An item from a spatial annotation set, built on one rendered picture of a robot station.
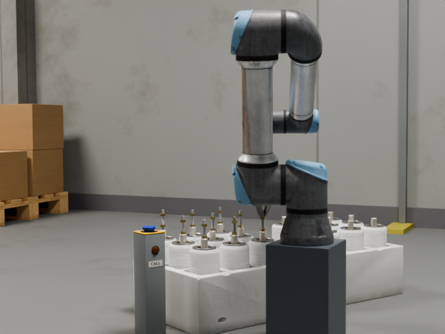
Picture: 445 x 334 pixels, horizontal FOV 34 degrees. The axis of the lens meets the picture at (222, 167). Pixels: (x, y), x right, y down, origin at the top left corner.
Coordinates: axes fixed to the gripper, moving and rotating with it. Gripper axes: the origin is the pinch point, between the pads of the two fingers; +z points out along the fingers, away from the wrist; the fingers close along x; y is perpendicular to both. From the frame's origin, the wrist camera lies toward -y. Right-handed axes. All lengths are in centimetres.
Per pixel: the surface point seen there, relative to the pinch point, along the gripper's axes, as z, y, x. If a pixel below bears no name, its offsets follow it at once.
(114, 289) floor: 34, 59, 34
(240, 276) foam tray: 17.8, -9.9, 13.3
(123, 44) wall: -88, 299, -43
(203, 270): 15.2, -8.4, 25.1
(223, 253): 11.7, -3.0, 16.0
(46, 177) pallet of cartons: 7, 301, 14
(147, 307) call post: 25, -8, 43
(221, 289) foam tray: 20.9, -11.5, 20.6
